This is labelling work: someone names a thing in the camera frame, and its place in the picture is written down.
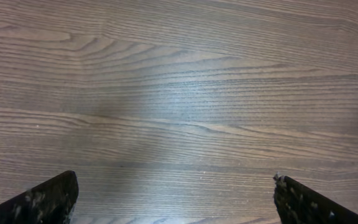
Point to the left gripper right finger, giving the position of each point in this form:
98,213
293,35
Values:
299,204

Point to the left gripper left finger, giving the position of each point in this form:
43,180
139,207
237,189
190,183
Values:
51,202

